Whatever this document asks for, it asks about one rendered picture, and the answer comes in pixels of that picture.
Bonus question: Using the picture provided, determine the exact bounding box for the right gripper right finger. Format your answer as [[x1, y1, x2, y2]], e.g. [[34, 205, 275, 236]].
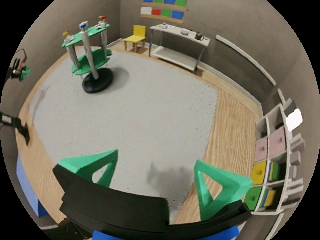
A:
[[194, 160, 253, 221]]

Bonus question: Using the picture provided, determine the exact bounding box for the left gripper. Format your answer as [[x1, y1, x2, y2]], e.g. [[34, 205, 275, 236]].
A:
[[15, 65, 31, 82]]

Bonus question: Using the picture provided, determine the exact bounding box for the grey pipette with blue button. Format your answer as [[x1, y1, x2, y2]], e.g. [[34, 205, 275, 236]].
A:
[[80, 24, 97, 79]]

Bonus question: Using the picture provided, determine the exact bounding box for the grey pipette with red button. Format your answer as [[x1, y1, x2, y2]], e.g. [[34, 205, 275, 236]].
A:
[[96, 16, 107, 58]]

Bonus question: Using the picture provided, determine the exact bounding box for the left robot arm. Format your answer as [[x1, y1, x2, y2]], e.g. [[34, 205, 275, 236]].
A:
[[0, 59, 30, 146]]

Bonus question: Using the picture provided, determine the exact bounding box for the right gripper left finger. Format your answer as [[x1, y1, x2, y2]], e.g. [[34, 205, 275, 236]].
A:
[[57, 149, 118, 188]]

